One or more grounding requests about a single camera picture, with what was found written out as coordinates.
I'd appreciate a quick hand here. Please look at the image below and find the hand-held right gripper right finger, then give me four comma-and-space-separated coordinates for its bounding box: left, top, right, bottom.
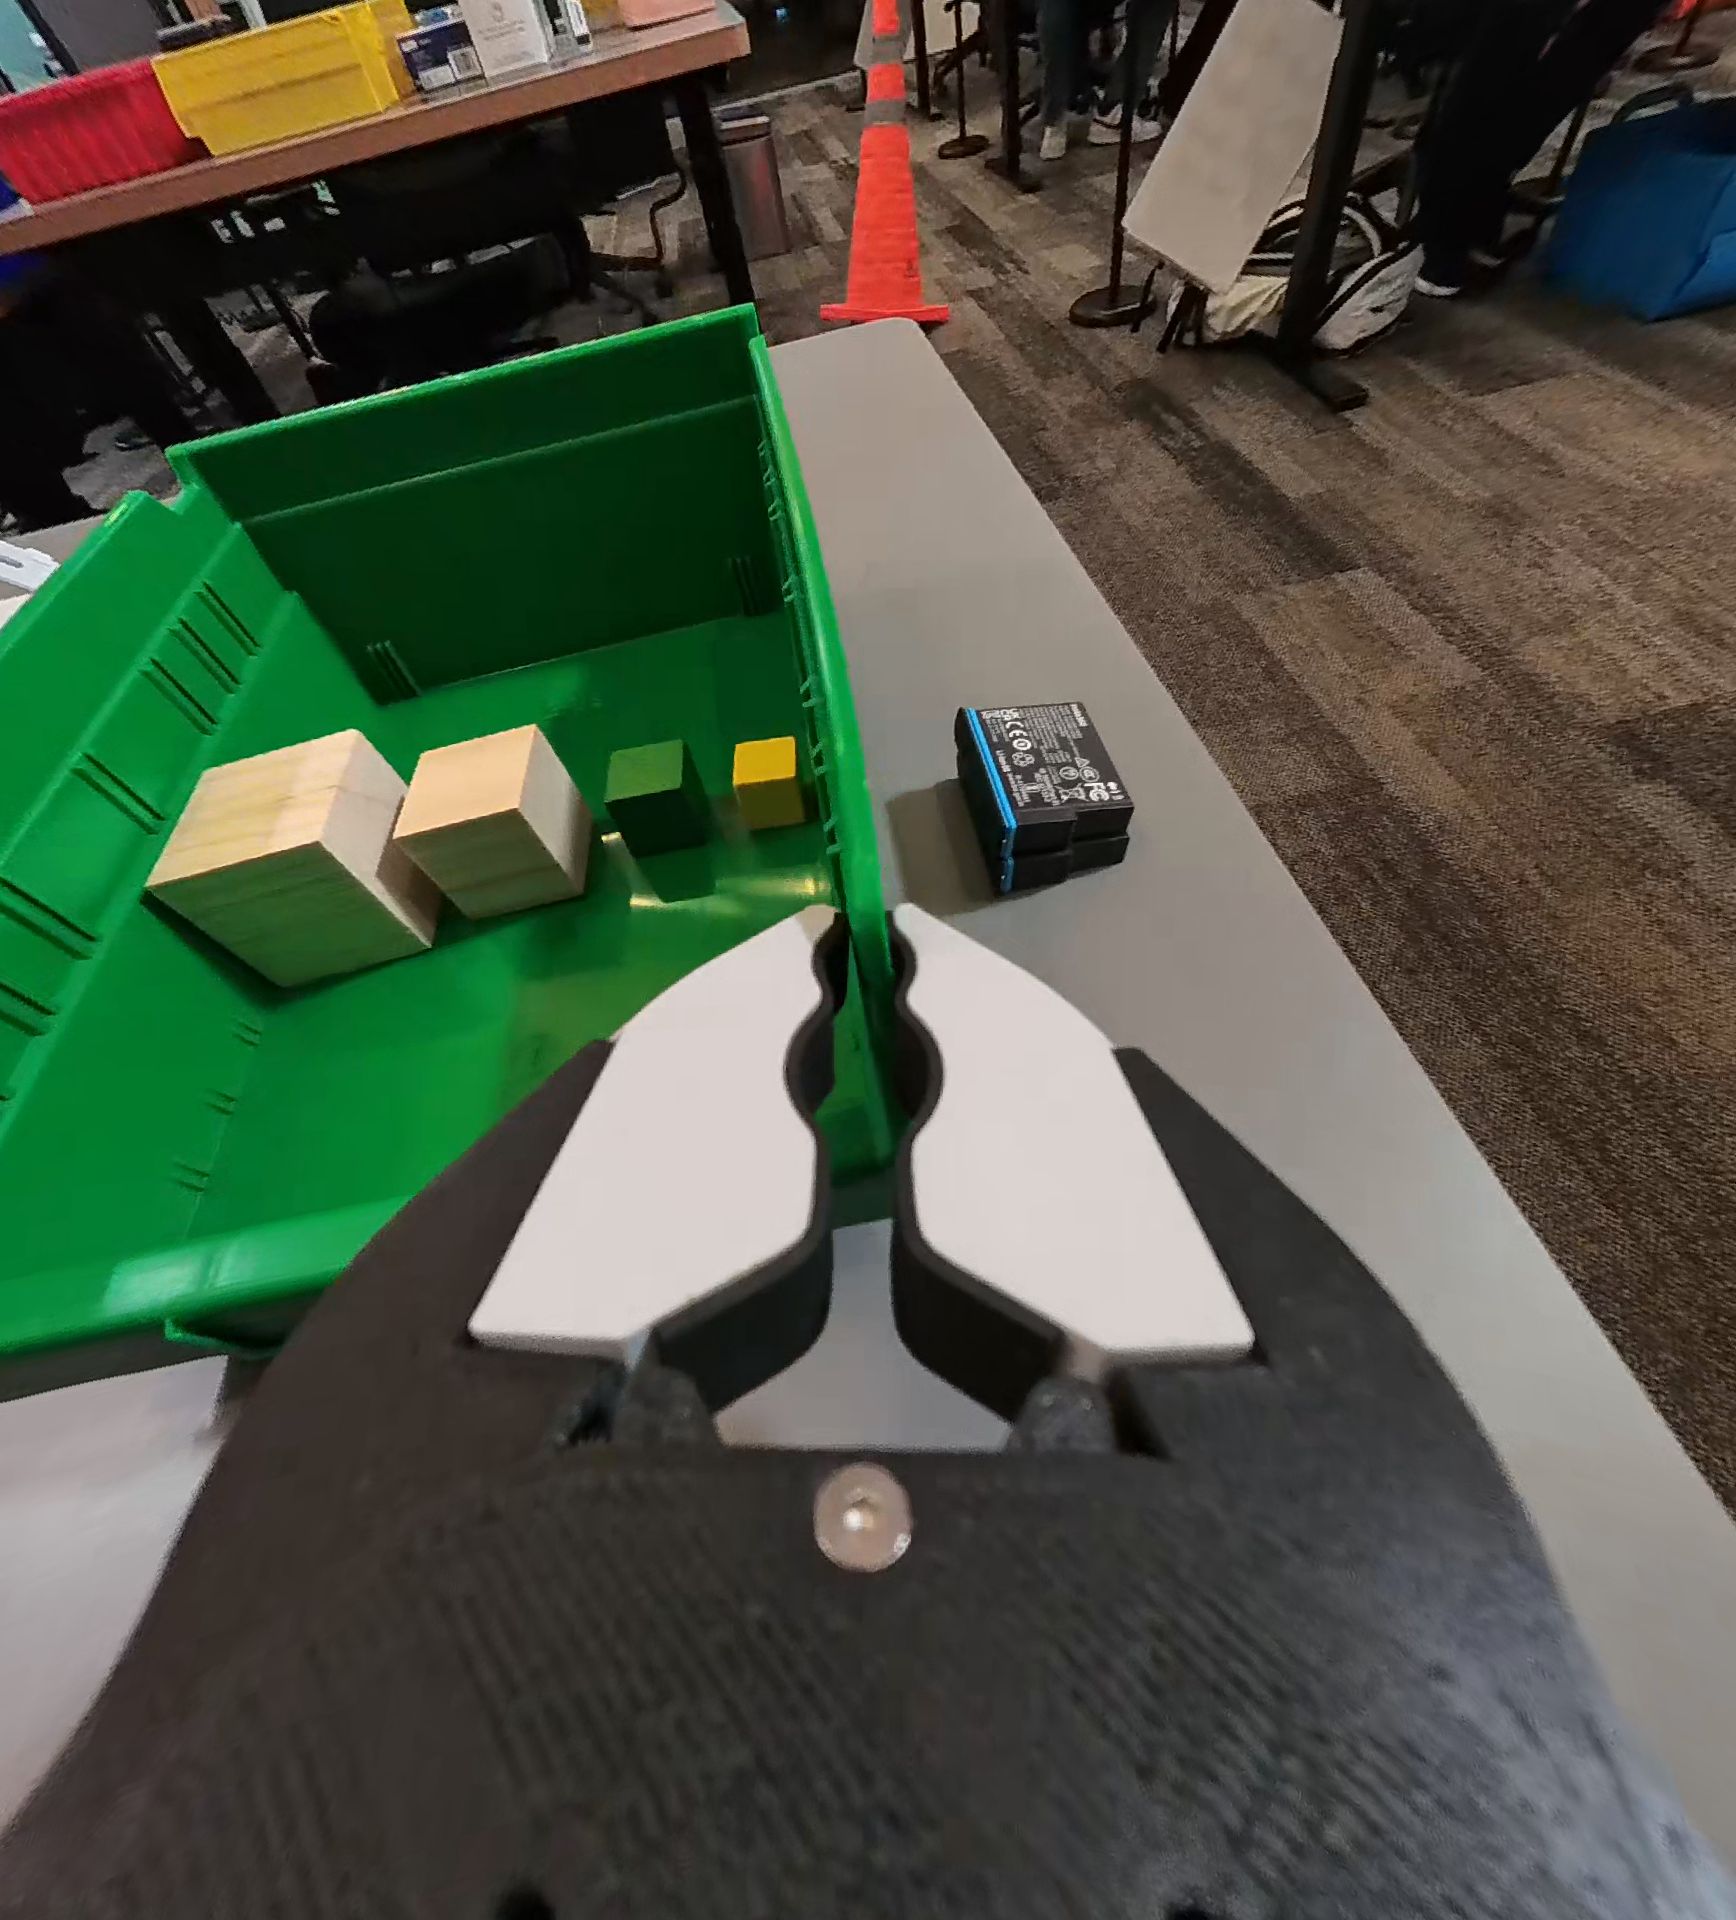
889, 901, 1258, 1420

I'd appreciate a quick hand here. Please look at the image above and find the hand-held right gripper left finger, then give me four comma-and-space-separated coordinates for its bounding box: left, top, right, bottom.
465, 906, 850, 1420

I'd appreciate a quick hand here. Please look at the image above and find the green cube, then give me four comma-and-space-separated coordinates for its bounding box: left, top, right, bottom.
603, 737, 715, 857

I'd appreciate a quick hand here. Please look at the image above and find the small wooden cube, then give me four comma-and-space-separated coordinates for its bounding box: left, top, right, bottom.
391, 726, 591, 920

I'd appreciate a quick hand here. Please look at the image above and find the yellow cube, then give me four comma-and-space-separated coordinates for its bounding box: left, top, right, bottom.
730, 737, 806, 831

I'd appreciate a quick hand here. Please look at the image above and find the large wooden cube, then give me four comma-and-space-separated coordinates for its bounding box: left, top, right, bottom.
143, 729, 441, 990

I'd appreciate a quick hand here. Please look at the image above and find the green plastic bin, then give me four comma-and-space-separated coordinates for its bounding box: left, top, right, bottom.
0, 304, 899, 1404

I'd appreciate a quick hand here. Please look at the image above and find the white black backpack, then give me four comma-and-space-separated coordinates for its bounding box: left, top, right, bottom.
1167, 194, 1428, 357

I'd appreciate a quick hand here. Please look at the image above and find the silver trash can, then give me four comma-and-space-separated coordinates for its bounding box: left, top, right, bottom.
717, 104, 795, 264

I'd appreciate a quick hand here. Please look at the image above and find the orange traffic cone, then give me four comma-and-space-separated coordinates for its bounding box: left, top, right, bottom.
820, 0, 951, 330

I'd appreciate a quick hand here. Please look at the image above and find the grey flat panel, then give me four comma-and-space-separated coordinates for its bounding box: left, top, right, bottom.
1119, 0, 1350, 293

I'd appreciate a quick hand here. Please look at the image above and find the wooden work table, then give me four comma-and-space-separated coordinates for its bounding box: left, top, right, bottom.
0, 0, 758, 438

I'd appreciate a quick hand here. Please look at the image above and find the blue bag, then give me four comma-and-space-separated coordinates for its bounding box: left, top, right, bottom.
1533, 81, 1736, 324

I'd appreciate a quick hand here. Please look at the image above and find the yellow plastic bin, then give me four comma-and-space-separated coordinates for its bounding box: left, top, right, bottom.
152, 0, 420, 156

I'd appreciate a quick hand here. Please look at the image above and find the red plastic bin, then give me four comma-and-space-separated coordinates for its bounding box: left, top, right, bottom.
0, 60, 209, 204

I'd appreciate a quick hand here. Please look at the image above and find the black camera battery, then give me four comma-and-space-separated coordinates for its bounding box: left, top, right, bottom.
951, 701, 1135, 860
990, 831, 1132, 901

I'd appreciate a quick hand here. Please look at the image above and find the black stanchion post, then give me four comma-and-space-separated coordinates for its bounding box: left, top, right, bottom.
1069, 141, 1158, 332

